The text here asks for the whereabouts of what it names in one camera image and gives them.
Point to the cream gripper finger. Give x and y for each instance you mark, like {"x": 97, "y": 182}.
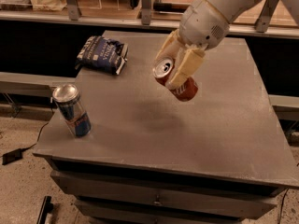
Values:
{"x": 173, "y": 48}
{"x": 193, "y": 57}

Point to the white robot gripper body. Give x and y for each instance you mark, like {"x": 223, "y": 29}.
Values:
{"x": 200, "y": 24}

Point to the red coke can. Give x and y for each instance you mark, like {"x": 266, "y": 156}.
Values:
{"x": 165, "y": 73}

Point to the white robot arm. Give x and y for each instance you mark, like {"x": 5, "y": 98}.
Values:
{"x": 231, "y": 9}

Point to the blue silver energy drink can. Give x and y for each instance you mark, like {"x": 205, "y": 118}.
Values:
{"x": 67, "y": 98}

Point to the dark blue chip bag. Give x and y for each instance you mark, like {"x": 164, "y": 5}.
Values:
{"x": 103, "y": 54}

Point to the grey drawer cabinet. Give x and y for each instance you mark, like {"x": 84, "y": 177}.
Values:
{"x": 152, "y": 159}

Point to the black power adapter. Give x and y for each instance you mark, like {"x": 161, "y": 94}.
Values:
{"x": 12, "y": 156}

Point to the black object on floor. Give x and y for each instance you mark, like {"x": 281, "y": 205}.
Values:
{"x": 45, "y": 213}

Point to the metal shelf bracket middle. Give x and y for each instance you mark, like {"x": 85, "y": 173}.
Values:
{"x": 145, "y": 12}

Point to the metal shelf bracket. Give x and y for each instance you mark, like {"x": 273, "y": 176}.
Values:
{"x": 145, "y": 12}
{"x": 263, "y": 21}
{"x": 73, "y": 10}

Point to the metal shelf bracket right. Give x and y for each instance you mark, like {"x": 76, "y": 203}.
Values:
{"x": 263, "y": 21}

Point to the metal shelf bracket left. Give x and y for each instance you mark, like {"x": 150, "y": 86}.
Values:
{"x": 73, "y": 10}

